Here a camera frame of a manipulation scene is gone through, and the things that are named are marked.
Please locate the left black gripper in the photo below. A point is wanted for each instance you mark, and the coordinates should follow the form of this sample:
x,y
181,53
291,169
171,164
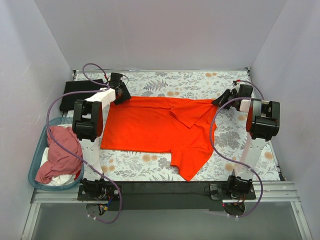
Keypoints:
x,y
122,92

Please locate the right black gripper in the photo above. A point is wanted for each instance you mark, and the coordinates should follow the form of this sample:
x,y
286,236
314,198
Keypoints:
x,y
225,97

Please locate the orange t-shirt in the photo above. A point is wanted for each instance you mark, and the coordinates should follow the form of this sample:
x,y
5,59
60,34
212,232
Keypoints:
x,y
180,126

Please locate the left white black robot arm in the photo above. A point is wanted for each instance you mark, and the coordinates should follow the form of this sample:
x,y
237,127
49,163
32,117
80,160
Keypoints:
x,y
88,126

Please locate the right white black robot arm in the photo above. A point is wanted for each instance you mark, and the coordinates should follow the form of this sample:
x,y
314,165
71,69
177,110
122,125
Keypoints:
x,y
263,123

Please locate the floral patterned table mat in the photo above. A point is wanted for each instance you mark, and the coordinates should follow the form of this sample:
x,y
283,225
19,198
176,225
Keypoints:
x,y
230,135

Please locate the pink t-shirt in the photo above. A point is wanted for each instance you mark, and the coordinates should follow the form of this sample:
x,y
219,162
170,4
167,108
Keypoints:
x,y
60,162

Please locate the translucent blue laundry basket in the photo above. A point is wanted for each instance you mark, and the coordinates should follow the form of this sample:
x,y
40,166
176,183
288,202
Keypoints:
x,y
34,170

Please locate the aluminium frame rail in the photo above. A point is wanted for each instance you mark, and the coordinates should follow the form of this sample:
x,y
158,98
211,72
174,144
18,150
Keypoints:
x,y
275,214

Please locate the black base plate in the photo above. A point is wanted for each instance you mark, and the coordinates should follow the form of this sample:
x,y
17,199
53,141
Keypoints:
x,y
161,195

